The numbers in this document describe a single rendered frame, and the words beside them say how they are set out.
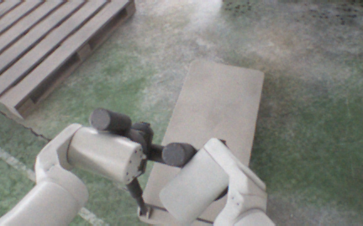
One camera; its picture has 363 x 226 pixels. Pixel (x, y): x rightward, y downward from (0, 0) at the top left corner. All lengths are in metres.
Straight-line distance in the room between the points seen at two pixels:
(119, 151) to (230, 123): 0.99
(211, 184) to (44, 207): 0.21
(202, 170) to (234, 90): 1.12
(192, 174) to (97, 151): 0.14
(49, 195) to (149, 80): 1.49
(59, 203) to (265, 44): 1.83
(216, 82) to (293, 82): 0.54
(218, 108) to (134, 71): 0.68
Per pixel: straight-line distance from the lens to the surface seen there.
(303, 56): 2.06
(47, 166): 0.44
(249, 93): 1.51
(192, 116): 1.41
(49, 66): 1.93
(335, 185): 1.61
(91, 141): 0.47
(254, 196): 0.39
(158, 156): 0.68
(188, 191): 0.43
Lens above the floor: 1.37
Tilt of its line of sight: 55 degrees down
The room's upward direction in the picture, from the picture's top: 4 degrees counter-clockwise
